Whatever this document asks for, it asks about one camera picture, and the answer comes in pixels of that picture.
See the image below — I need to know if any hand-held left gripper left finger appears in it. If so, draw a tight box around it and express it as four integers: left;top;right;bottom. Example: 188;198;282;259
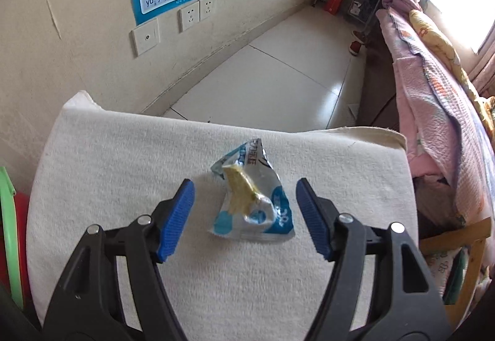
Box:
42;179;196;341

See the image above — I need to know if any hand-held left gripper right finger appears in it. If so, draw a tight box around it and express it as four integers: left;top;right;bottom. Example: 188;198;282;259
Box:
296;177;453;341

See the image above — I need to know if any blue and white wrapper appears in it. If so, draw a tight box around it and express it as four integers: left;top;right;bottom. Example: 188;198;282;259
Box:
207;138;296;243

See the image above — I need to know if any red bin with green rim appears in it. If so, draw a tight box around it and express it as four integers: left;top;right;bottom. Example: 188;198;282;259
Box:
0;166;32;311

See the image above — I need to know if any white table cloth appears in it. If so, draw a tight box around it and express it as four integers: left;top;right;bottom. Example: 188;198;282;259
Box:
26;91;420;332

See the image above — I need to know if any pink quilt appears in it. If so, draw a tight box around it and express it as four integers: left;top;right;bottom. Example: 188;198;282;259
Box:
377;9;495;233

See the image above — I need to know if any yellow blanket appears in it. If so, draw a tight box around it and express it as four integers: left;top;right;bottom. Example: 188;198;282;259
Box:
410;10;495;133

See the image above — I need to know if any wooden bed frame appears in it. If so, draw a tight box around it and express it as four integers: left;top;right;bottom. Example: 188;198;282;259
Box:
420;217;492;330

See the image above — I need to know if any white wall plate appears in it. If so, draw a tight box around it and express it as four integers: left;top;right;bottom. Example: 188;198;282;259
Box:
131;18;160;58

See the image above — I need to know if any white wall socket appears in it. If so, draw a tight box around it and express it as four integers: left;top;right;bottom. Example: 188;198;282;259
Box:
199;0;217;22
178;3;200;32

